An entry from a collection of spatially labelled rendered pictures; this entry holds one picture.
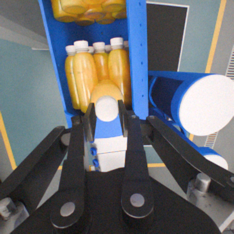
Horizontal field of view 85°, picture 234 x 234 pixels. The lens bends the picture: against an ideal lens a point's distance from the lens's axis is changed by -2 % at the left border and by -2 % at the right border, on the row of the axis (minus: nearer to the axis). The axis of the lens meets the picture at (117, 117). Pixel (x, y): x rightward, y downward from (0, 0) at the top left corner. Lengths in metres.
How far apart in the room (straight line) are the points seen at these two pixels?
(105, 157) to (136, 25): 0.63
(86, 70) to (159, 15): 1.24
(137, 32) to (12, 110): 1.77
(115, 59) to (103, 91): 0.18
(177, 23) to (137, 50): 1.27
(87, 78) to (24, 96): 1.47
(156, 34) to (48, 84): 1.24
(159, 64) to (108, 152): 1.06
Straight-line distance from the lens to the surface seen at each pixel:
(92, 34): 0.60
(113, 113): 0.21
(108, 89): 0.25
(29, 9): 1.12
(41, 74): 1.70
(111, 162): 0.80
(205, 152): 0.84
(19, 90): 1.84
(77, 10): 0.48
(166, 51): 1.53
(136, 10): 0.37
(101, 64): 0.44
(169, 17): 1.59
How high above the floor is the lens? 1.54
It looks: 69 degrees down
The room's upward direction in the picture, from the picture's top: 167 degrees clockwise
